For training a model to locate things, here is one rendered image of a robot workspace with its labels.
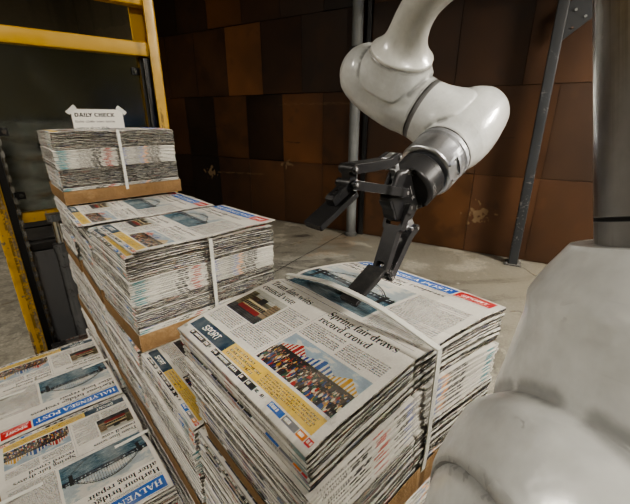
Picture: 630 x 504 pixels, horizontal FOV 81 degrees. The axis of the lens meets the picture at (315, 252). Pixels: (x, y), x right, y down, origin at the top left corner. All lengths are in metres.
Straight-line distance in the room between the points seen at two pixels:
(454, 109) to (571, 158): 3.41
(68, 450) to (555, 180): 3.86
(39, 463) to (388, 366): 0.89
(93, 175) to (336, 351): 1.13
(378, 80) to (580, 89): 3.42
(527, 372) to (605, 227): 0.07
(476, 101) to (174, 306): 0.73
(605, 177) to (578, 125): 3.80
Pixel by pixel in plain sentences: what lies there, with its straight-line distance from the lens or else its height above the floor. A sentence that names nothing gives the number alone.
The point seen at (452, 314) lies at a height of 1.07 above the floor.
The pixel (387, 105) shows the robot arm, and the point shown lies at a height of 1.34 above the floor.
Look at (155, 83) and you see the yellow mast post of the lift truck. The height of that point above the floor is 1.48.
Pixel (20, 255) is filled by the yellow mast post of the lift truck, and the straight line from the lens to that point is 1.98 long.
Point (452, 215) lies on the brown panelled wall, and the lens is 4.16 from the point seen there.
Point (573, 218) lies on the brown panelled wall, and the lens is 4.09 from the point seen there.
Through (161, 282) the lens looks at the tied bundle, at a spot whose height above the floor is 0.99.
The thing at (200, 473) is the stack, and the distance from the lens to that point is 0.81.
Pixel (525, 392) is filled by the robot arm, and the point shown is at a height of 1.22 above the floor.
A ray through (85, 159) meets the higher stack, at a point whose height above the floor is 1.20.
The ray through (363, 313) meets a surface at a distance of 0.52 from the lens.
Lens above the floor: 1.32
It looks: 20 degrees down
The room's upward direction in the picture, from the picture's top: straight up
